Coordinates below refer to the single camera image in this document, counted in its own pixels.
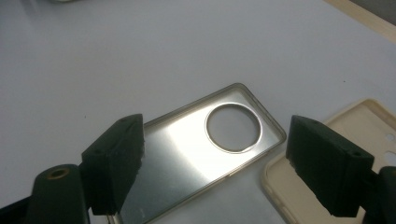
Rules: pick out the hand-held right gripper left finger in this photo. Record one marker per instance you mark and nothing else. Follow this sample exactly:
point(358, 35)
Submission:
point(112, 168)

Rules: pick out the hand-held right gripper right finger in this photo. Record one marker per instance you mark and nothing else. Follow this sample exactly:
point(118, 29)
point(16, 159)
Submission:
point(330, 168)

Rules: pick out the cream phone case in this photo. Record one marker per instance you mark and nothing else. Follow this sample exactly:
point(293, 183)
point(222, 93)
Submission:
point(289, 193)

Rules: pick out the clear silver-rimmed phone case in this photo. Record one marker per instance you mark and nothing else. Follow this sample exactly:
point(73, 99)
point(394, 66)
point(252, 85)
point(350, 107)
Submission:
point(174, 161)

